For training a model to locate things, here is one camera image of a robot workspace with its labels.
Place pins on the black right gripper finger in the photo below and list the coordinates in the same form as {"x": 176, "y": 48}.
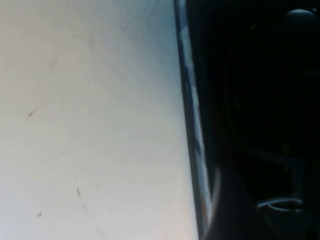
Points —
{"x": 226, "y": 221}

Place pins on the black glasses case printed front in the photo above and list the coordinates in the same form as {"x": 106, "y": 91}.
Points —
{"x": 190, "y": 112}

